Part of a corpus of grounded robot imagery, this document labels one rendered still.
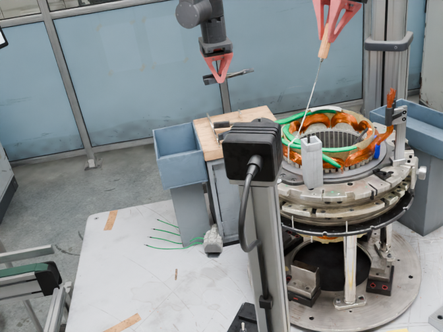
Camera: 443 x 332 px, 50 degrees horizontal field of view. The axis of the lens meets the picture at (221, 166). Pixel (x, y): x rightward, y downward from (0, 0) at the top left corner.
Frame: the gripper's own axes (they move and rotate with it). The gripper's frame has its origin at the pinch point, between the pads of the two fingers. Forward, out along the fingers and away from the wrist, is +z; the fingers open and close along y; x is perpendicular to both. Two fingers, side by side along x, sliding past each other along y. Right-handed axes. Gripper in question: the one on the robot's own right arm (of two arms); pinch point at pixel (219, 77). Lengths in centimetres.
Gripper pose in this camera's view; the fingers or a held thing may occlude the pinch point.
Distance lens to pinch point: 116.9
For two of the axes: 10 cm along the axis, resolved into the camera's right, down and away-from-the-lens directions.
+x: 9.7, -2.0, 1.1
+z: 1.2, 8.6, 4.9
